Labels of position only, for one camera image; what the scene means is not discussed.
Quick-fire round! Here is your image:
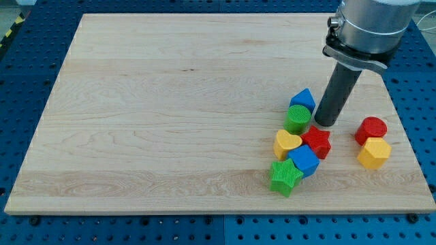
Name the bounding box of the green star block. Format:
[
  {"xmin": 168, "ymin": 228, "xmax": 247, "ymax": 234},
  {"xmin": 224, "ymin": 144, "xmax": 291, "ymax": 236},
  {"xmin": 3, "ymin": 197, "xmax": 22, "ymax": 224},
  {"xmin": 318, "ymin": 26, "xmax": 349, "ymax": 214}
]
[{"xmin": 269, "ymin": 159, "xmax": 304, "ymax": 197}]

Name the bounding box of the yellow hexagon block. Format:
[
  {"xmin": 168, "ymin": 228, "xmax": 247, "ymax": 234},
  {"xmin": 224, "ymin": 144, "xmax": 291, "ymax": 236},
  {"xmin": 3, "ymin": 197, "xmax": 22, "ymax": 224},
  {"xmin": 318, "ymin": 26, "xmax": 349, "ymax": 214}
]
[{"xmin": 357, "ymin": 137, "xmax": 392, "ymax": 169}]

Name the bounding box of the white cable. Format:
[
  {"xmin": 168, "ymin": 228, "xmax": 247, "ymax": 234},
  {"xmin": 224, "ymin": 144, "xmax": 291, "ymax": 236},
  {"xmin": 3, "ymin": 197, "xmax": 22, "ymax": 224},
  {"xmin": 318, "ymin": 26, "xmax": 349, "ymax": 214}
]
[{"xmin": 416, "ymin": 10, "xmax": 436, "ymax": 35}]

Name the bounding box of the yellow heart block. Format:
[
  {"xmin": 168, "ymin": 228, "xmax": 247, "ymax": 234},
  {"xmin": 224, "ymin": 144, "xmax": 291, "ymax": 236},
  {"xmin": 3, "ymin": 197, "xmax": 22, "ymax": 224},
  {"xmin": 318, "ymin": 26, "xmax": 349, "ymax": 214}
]
[{"xmin": 273, "ymin": 129, "xmax": 302, "ymax": 161}]

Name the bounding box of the red star block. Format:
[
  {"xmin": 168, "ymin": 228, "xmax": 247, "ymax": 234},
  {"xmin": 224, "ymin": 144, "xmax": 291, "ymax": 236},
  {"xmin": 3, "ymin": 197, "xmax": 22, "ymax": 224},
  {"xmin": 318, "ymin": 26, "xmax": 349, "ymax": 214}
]
[{"xmin": 301, "ymin": 125, "xmax": 332, "ymax": 159}]

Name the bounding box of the blue cube block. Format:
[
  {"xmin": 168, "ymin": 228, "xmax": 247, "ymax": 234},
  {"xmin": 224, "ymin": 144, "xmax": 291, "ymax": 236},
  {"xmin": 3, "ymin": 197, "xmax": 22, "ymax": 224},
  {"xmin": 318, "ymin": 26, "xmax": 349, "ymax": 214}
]
[{"xmin": 287, "ymin": 145, "xmax": 320, "ymax": 178}]

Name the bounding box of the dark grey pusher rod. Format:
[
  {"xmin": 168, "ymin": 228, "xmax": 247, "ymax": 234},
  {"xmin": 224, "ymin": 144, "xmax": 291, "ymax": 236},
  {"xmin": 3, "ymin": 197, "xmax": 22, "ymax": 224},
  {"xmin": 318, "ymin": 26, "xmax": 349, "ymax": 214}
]
[{"xmin": 314, "ymin": 63, "xmax": 362, "ymax": 127}]

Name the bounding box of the blue triangle block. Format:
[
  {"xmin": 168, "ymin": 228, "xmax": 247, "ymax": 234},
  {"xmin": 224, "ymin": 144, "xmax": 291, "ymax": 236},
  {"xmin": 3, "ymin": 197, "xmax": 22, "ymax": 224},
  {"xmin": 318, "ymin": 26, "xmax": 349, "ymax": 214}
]
[{"xmin": 290, "ymin": 88, "xmax": 315, "ymax": 114}]

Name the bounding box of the light wooden board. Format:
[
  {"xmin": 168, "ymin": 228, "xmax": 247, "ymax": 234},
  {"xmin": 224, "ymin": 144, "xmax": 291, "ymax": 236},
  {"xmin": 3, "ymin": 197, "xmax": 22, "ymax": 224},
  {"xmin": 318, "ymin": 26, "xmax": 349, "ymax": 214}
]
[{"xmin": 5, "ymin": 14, "xmax": 435, "ymax": 215}]

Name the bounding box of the green cylinder block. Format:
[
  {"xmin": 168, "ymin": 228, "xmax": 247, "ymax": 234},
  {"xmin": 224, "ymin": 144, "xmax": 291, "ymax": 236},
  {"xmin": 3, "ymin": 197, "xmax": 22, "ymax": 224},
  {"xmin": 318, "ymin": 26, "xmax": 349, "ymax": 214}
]
[{"xmin": 283, "ymin": 105, "xmax": 311, "ymax": 135}]

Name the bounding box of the red cylinder block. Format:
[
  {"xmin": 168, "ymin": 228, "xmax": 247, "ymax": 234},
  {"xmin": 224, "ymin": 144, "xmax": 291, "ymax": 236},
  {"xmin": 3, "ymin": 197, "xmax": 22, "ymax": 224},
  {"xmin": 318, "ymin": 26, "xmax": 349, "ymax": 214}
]
[{"xmin": 354, "ymin": 116, "xmax": 388, "ymax": 146}]

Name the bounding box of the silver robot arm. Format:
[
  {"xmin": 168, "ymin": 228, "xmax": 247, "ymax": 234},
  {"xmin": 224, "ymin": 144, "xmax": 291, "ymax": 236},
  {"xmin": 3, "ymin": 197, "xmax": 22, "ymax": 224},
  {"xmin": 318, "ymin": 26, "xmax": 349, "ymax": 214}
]
[{"xmin": 323, "ymin": 0, "xmax": 421, "ymax": 74}]

